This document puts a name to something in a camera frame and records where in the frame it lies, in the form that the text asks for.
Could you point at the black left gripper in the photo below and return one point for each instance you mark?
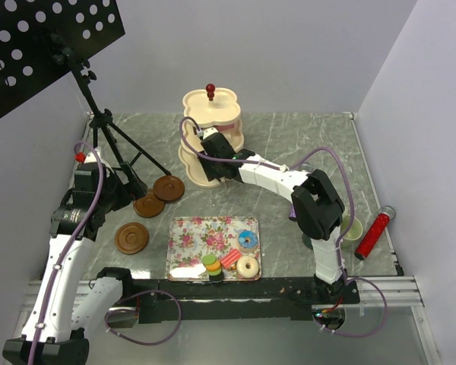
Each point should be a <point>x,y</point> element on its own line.
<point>130,191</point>

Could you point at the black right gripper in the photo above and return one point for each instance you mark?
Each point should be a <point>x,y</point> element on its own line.
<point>210,173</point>

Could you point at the blue glazed donut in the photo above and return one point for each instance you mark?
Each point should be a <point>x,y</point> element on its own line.
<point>247,241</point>

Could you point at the red striped cake slice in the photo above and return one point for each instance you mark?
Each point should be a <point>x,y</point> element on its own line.
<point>231,258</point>

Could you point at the colourful macarons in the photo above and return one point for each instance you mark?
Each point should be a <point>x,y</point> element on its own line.
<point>213,268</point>

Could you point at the cream glazed donut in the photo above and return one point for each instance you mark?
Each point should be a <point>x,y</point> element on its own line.
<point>247,267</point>

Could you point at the pink cake slice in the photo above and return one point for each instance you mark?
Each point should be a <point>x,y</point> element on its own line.
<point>226,128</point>

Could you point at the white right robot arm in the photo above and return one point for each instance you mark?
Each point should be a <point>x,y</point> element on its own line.
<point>317,205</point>

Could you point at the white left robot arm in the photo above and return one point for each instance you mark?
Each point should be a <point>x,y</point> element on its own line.
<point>57,331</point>

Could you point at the brown wooden saucer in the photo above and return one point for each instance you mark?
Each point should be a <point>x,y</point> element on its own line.
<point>131,238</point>
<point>169,188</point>
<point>149,205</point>

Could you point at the cream three-tier cake stand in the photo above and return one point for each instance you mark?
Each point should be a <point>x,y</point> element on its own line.
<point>209,108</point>

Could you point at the floral serving tray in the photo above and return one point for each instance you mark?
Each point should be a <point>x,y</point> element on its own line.
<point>191,238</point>

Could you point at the purple glitter microphone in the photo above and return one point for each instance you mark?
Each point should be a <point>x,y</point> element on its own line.
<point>292,214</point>

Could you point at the dark green mug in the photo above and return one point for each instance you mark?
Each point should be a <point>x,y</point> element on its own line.
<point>307,241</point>

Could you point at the light green cup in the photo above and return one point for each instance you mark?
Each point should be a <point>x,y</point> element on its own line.
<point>354,233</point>

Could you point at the red glitter microphone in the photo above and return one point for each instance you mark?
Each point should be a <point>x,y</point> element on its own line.
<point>385,215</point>

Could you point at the black perforated music stand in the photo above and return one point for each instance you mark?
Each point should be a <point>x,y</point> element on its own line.
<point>42,41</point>

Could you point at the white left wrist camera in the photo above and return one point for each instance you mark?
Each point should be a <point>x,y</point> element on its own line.
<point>89,157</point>

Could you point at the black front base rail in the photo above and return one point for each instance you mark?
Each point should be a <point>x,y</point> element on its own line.
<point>266,298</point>

